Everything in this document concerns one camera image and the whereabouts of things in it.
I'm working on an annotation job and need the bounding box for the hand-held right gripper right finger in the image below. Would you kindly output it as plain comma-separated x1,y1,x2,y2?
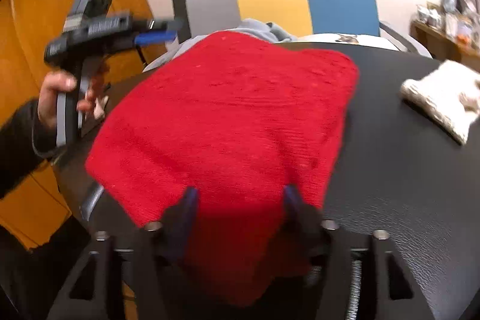
282,184,436,320

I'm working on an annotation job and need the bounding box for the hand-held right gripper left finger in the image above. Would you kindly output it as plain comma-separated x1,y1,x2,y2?
47,186,200,320

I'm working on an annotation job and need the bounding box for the white knit sweater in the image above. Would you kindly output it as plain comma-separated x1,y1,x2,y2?
399,59,480,146

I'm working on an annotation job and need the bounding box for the person's left hand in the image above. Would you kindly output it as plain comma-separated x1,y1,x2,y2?
37,62,111,129

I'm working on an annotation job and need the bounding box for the person's left forearm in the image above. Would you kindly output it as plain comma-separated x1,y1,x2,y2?
0,98,59,198

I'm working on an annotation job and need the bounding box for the wooden desk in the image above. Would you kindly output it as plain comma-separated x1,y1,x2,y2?
410,20,480,61

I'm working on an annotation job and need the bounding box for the light blue garment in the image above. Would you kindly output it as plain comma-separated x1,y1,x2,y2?
142,17,299,73

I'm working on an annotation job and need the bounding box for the red knit sweater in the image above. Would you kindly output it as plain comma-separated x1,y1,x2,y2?
84,31,361,307

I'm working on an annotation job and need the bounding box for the white printed pillow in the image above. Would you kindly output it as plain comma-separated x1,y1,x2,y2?
296,32,400,51

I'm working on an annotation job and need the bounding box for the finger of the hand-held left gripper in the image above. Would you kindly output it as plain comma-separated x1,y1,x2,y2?
129,17,183,32
134,31,178,47

